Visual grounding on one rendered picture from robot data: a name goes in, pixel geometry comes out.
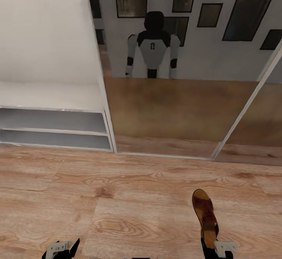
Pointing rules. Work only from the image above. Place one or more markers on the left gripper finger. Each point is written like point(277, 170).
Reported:
point(73, 249)

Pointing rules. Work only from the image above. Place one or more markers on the sandal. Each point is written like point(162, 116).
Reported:
point(203, 208)

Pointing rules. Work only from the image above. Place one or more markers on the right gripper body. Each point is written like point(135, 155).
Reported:
point(211, 254)

